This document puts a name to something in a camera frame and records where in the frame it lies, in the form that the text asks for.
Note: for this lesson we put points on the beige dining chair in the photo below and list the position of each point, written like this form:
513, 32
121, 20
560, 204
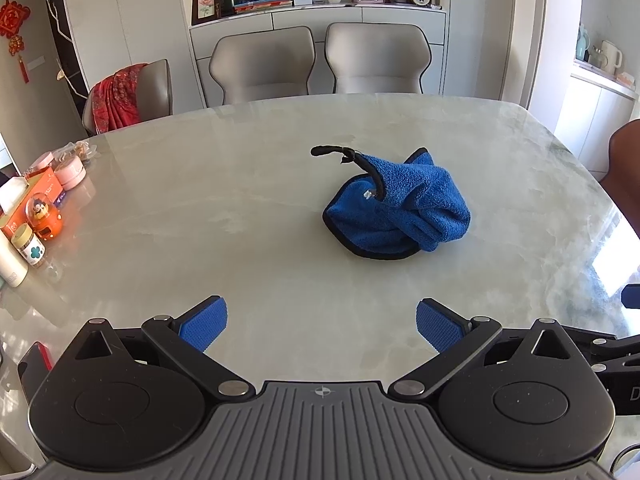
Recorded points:
264, 65
377, 58

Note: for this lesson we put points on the orange box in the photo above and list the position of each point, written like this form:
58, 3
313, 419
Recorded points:
45, 184

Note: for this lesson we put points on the small jar with clover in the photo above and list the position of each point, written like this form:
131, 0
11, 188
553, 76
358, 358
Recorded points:
28, 244

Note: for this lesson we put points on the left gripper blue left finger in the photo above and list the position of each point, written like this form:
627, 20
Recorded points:
181, 343

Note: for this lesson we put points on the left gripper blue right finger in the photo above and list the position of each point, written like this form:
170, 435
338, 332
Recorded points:
458, 342

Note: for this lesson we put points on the red black phone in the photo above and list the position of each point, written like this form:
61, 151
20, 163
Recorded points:
34, 368

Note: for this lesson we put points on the beige dining chair right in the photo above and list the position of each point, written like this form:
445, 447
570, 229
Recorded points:
377, 58

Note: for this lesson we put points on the blue grey microfiber towel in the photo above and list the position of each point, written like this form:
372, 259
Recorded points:
393, 210

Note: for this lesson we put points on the white kettle jug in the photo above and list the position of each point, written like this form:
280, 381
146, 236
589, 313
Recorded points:
611, 57

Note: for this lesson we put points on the orange round toy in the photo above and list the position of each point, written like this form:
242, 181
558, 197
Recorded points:
44, 218

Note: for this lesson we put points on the beige dining chair left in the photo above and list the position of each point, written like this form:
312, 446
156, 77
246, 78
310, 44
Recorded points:
264, 65

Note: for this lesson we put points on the brown leather chair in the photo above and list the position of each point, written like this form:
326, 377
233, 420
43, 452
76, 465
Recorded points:
622, 181

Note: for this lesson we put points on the white bottle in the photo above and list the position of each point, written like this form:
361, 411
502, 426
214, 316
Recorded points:
13, 268

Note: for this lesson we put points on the red chinese knot decoration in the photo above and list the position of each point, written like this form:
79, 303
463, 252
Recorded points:
12, 17

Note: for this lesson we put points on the pink round container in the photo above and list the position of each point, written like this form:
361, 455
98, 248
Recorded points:
70, 172

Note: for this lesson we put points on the wrapped snacks bag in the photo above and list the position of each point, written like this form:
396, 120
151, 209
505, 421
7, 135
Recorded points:
82, 149

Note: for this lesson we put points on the picture frame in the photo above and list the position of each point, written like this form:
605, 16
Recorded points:
204, 11

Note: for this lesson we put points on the chair with red cloth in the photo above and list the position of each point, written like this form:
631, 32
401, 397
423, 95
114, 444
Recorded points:
154, 95

